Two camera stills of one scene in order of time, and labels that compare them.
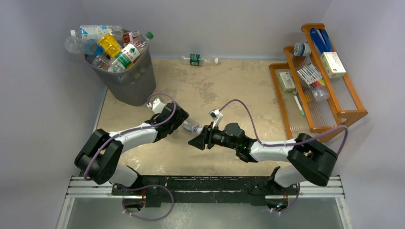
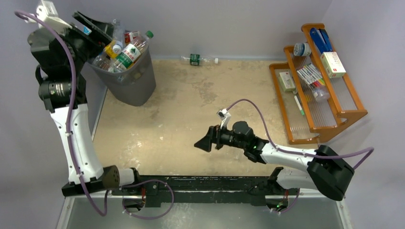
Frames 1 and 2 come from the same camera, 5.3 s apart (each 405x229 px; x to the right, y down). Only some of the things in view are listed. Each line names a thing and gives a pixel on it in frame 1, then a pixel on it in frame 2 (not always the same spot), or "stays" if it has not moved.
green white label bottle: (130, 54) stays
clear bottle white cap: (102, 62) stays
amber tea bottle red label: (128, 37) stays
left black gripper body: (181, 118) → (83, 48)
